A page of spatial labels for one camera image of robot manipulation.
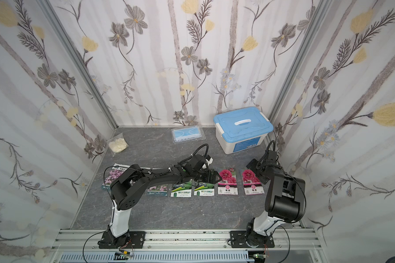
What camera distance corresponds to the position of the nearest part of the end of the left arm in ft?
2.43

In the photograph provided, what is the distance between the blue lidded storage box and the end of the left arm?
231mm

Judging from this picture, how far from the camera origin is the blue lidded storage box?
37.5 inches
